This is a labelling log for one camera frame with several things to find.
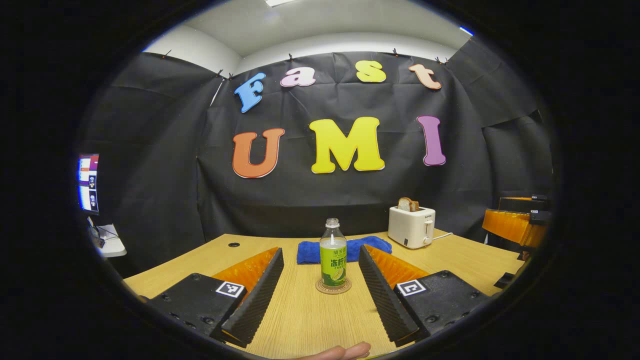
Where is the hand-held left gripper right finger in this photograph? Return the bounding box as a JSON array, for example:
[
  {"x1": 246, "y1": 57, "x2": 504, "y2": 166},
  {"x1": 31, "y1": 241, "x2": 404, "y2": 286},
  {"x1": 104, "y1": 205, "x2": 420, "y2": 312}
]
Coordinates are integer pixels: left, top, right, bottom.
[{"x1": 358, "y1": 244, "x2": 491, "y2": 348}]

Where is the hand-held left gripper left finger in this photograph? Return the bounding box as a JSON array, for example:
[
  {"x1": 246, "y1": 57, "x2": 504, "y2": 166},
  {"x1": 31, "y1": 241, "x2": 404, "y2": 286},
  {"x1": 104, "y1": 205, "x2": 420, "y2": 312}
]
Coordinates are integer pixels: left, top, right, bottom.
[{"x1": 147, "y1": 247, "x2": 285, "y2": 349}]

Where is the round wooden coaster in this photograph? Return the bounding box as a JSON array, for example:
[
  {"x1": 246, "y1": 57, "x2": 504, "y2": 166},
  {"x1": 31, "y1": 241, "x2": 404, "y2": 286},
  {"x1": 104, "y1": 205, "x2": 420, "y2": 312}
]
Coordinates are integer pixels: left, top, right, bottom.
[{"x1": 315, "y1": 277, "x2": 352, "y2": 295}]

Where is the green label water bottle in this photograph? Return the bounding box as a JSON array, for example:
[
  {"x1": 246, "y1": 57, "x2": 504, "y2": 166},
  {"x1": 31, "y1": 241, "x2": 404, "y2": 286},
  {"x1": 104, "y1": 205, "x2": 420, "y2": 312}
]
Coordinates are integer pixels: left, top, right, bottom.
[{"x1": 320, "y1": 218, "x2": 348, "y2": 288}]

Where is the blue towel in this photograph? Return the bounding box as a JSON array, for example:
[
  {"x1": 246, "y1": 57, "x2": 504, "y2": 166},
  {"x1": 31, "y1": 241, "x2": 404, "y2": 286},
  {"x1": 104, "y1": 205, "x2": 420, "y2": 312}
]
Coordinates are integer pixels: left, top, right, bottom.
[{"x1": 296, "y1": 236, "x2": 393, "y2": 265}]

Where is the white toaster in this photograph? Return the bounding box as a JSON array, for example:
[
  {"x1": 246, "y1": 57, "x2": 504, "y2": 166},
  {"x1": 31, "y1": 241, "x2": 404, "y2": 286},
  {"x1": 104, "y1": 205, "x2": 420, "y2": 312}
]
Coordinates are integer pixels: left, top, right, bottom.
[{"x1": 388, "y1": 206, "x2": 436, "y2": 250}]

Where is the black backdrop cloth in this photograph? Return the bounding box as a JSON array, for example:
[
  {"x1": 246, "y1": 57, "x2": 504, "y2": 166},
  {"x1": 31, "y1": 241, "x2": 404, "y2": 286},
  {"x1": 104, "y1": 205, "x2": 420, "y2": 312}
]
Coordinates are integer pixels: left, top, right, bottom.
[{"x1": 80, "y1": 37, "x2": 553, "y2": 278}]

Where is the white side table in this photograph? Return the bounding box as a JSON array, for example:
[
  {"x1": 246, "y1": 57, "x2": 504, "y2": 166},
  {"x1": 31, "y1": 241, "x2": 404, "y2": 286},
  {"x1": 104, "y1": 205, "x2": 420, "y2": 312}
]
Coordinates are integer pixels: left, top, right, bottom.
[{"x1": 92, "y1": 224, "x2": 127, "y2": 259}]

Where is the computer monitor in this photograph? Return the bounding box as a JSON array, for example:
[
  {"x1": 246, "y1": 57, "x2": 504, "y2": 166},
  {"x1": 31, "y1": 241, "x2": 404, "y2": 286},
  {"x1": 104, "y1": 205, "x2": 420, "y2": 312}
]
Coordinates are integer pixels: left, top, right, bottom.
[{"x1": 77, "y1": 154, "x2": 100, "y2": 215}]

